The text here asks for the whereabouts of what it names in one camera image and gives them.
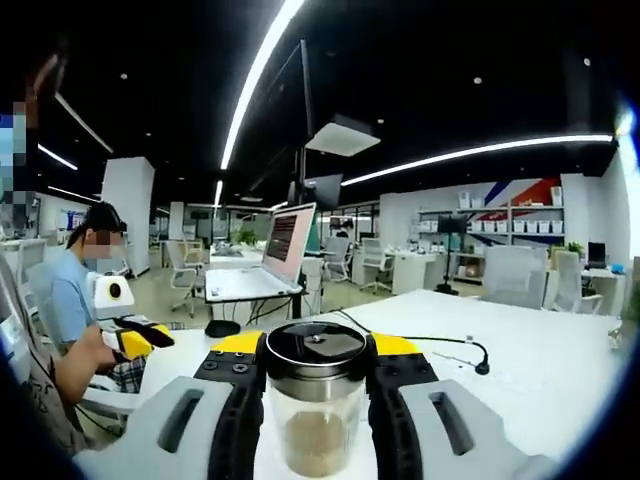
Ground black hanging monitor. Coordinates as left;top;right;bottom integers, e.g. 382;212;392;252
302;173;345;211

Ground white office chair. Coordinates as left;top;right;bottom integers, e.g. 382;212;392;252
359;237;396;294
167;239;206;316
552;249;606;315

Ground white ceiling air unit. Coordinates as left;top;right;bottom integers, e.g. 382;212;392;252
304;113;382;159

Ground white open laptop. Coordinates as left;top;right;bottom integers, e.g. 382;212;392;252
204;202;319;304

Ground shelf rack with white bins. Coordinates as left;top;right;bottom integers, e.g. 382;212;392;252
417;184;566;281

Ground long ceiling light strip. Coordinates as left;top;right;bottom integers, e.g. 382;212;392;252
219;0;307;171
340;133;614;187

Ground person's left hand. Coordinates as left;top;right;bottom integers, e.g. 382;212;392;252
74;328;130;375

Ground black ceiling pole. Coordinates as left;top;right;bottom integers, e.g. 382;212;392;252
297;38;316;201

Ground grey mesh office chair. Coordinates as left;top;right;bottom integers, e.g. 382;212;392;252
479;244;549;311

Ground black screen on floor stand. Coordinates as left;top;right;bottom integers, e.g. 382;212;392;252
435;214;470;296

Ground white chair with black base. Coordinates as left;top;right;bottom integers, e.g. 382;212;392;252
79;384;144;416

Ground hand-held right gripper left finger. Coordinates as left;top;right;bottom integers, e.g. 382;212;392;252
74;329;269;480

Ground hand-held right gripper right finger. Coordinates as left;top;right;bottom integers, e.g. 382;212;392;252
367;330;557;480

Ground black computer mouse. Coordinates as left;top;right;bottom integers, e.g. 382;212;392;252
204;319;242;339

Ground black cable with plug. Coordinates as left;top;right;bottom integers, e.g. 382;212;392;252
327;308;492;377

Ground white side table black legs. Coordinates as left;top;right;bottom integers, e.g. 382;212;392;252
203;287;309;326

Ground glass seasoning bottle steel lid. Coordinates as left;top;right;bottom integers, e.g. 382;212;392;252
262;321;379;479

